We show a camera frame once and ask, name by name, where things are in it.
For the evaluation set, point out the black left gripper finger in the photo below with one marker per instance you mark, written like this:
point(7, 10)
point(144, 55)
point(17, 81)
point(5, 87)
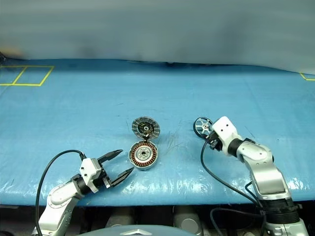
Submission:
point(112, 155)
point(123, 177)

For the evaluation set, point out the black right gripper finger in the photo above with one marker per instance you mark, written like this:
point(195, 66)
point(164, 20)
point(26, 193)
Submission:
point(209, 127)
point(208, 137)

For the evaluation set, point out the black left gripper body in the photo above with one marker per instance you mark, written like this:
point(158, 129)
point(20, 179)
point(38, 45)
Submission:
point(102, 178)

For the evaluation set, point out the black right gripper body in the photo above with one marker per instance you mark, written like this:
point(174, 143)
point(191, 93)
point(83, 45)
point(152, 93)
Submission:
point(215, 145)

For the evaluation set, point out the black spoked motor rotor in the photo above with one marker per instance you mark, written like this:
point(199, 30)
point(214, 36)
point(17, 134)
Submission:
point(199, 125)

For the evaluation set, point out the silver motor stator copper coils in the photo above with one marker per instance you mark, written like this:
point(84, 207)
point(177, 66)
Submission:
point(144, 155)

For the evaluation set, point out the silver motor rotor disc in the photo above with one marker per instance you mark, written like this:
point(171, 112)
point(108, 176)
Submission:
point(145, 127)

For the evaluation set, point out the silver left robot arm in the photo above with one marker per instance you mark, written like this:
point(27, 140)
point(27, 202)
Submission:
point(59, 196)

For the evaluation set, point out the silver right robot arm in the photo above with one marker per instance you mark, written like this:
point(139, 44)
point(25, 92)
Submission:
point(268, 172)

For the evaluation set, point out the grey rounded cylinder shape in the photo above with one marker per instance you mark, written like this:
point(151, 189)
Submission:
point(188, 220)
point(118, 218)

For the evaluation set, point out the blue foam table cover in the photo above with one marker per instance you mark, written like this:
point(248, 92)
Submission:
point(157, 103)

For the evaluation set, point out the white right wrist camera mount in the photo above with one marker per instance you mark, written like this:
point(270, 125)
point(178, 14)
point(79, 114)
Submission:
point(225, 132)

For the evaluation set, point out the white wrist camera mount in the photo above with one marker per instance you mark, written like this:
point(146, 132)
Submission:
point(87, 172)
point(225, 132)

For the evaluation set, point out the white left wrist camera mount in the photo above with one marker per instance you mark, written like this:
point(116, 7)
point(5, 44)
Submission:
point(87, 172)

